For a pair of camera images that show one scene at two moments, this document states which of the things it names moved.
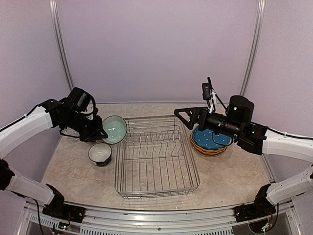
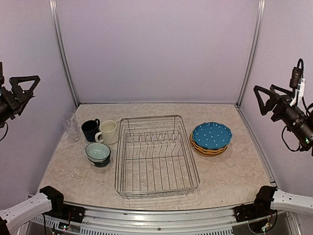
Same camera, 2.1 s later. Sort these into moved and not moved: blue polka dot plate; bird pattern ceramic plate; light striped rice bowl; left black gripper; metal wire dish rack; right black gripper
Moved: left black gripper; light striped rice bowl; right black gripper
Not moved: metal wire dish rack; bird pattern ceramic plate; blue polka dot plate
